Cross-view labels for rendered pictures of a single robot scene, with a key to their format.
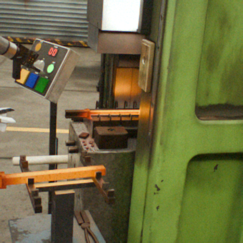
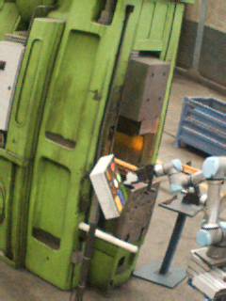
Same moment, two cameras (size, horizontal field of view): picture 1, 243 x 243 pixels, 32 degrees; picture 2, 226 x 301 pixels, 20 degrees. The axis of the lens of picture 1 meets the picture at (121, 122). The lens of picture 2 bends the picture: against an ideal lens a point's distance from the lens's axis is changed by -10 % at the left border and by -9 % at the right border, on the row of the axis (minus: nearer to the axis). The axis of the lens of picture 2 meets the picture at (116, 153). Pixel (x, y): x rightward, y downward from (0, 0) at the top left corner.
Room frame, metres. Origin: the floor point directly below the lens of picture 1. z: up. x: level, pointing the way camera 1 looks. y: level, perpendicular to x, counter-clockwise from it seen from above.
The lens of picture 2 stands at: (4.70, 3.15, 2.48)
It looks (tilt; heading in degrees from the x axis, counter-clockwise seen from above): 18 degrees down; 228
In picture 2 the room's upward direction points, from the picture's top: 12 degrees clockwise
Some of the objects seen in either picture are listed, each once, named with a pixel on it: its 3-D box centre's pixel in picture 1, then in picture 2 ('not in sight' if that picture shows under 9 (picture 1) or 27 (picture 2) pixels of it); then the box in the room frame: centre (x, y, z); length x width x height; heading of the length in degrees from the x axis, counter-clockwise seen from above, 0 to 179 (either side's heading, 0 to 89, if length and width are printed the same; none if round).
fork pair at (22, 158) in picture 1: (55, 158); not in sight; (1.30, 0.21, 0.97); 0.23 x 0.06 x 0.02; 112
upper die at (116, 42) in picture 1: (141, 39); (121, 116); (1.80, -0.06, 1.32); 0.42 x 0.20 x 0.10; 107
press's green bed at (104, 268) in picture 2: not in sight; (96, 251); (1.75, -0.08, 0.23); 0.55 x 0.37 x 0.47; 107
